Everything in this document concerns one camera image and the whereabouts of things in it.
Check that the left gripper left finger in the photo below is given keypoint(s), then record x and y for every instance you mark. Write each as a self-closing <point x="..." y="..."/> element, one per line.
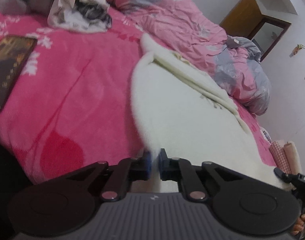
<point x="124" y="174"/>

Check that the pink grey floral duvet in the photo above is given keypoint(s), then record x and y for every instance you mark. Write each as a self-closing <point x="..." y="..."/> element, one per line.
<point x="233" y="62"/>

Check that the brown wooden door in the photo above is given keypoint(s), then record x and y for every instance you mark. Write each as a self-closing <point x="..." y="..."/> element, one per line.
<point x="246" y="20"/>

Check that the right hand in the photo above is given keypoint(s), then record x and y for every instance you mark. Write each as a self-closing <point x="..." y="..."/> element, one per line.
<point x="299" y="226"/>

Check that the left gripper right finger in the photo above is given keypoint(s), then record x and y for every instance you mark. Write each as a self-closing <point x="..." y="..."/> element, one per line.
<point x="184" y="174"/>

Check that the pink floral bed blanket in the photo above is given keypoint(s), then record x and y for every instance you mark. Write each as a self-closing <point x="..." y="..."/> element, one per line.
<point x="71" y="105"/>

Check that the pile of white clothes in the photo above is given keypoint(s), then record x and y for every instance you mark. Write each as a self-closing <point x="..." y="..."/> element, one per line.
<point x="83" y="16"/>

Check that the smartphone on bed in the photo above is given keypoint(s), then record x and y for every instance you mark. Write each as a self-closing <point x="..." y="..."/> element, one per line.
<point x="14" y="53"/>

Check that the cream fleece sweater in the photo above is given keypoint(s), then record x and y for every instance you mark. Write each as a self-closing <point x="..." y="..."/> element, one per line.
<point x="179" y="108"/>

